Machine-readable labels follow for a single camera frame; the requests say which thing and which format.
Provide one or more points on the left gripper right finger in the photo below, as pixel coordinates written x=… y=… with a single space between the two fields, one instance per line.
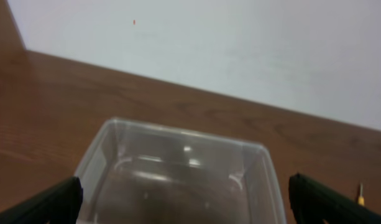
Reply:
x=312 y=202

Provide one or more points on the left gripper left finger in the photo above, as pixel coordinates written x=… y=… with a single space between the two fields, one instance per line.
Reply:
x=58 y=204

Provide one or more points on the clear plastic storage container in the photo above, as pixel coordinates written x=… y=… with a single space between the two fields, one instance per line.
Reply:
x=136 y=172

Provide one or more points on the black yellow screwdriver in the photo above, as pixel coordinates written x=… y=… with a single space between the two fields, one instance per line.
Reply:
x=360 y=196

